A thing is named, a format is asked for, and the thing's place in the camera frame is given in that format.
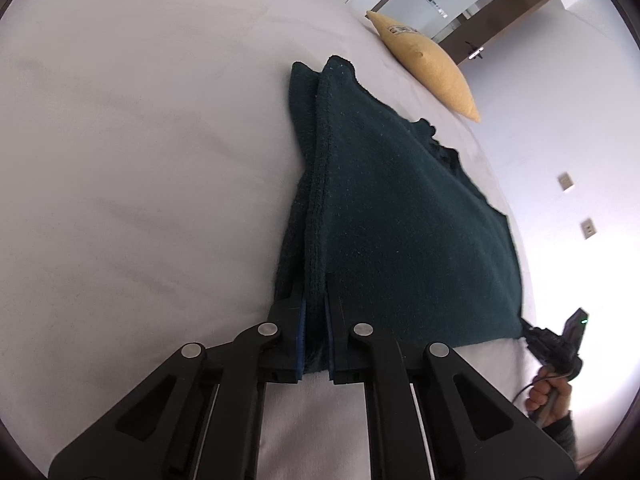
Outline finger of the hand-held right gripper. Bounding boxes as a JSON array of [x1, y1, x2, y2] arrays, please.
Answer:
[[522, 326, 558, 361]]

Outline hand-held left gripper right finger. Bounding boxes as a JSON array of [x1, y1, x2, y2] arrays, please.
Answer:
[[324, 275, 581, 480]]

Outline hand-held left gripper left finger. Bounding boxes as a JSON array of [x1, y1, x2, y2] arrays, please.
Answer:
[[48, 287, 307, 480]]

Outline dark green towel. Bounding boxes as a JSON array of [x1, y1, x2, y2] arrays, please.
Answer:
[[274, 55, 537, 375]]

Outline person's right forearm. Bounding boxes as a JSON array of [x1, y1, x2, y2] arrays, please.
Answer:
[[541, 410, 580, 461]]

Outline person's right hand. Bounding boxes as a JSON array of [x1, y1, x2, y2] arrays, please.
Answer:
[[524, 364, 573, 423]]

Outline bed with white sheet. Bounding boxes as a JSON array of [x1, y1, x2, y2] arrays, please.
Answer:
[[0, 0, 556, 480]]

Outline yellow pillow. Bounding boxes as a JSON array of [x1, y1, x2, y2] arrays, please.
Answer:
[[366, 10, 482, 123]]

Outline brown door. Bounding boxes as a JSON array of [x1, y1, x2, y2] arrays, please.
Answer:
[[440, 0, 553, 66]]

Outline black cable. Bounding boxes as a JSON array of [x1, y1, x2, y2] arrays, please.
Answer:
[[511, 375, 551, 406]]

